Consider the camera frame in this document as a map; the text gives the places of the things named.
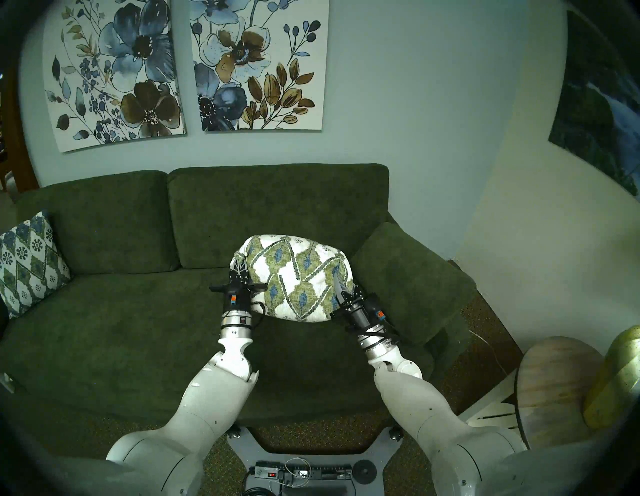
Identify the brown leaf flower canvas painting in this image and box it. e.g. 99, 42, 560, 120
190, 0, 330, 132

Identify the gold metallic vase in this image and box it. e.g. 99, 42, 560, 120
582, 325, 640, 431

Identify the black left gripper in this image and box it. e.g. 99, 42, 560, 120
209, 256, 269, 317

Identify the green blue patterned cushion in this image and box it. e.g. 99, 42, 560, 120
0, 210, 72, 320
230, 234, 357, 322

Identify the forest waterfall wall picture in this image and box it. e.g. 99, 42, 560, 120
548, 10, 640, 197

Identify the grey robot base platform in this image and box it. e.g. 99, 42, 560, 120
227, 425, 403, 496

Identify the black power strip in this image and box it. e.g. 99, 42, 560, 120
255, 462, 353, 484

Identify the black power cable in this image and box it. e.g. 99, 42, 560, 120
242, 467, 281, 496

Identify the round wooden side table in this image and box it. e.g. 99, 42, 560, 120
515, 336, 608, 451

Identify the thin white floor cable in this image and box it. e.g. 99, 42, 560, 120
469, 329, 509, 377

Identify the black round base knob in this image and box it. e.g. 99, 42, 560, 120
352, 460, 379, 485

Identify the coiled white cable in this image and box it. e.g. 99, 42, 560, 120
283, 457, 312, 487

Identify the dark green fabric sofa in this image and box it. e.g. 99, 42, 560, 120
0, 163, 478, 427

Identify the brown wooden door frame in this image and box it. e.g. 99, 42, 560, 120
0, 65, 40, 194

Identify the blue flower canvas painting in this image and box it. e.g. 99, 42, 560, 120
42, 0, 187, 153

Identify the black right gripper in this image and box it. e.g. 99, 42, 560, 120
330, 274, 390, 342

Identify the white slatted chair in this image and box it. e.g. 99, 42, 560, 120
457, 367, 527, 442

